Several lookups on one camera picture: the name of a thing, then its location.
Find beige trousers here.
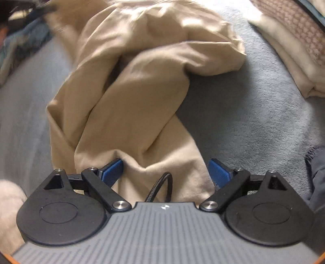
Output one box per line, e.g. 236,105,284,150
46,1,246,203

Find grey bed blanket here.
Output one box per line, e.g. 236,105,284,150
1,1,324,195

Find blue denim jeans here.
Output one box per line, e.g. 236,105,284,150
1,18,52,86

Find pink checked folded garment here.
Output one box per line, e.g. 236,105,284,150
252,1,324,67

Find blue folded garment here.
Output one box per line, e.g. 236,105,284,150
296,0,324,26

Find black cable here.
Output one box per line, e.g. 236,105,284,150
145,172,174,203

